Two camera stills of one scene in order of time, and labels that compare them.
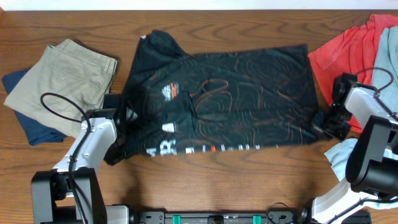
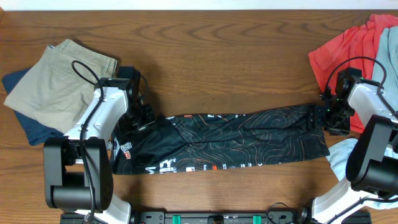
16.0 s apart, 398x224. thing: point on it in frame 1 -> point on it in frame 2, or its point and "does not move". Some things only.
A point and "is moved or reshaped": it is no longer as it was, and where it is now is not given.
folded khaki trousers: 67,79 does not move
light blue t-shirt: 384,78 does not move
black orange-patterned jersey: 177,102 is moved or reshaped
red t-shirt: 351,53 does not move
